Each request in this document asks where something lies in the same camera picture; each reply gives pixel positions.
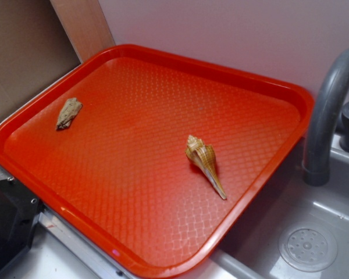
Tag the red plastic serving tray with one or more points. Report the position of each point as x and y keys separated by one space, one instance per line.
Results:
x=119 y=174

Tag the brown striped spiral seashell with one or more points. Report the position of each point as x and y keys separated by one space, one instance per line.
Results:
x=203 y=156

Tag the tan driftwood piece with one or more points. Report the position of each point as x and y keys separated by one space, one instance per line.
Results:
x=69 y=111

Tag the grey curved faucet spout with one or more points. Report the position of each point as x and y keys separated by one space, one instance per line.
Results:
x=333 y=94

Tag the light wooden board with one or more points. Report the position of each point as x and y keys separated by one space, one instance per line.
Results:
x=85 y=26

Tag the grey plastic sink basin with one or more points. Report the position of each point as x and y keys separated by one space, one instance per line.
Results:
x=250 y=249

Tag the grey round sink drain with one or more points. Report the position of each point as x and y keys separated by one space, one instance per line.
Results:
x=308 y=247

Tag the brown cardboard panel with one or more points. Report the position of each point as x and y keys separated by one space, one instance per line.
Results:
x=34 y=52

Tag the black box with screws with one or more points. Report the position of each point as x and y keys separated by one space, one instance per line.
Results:
x=19 y=213

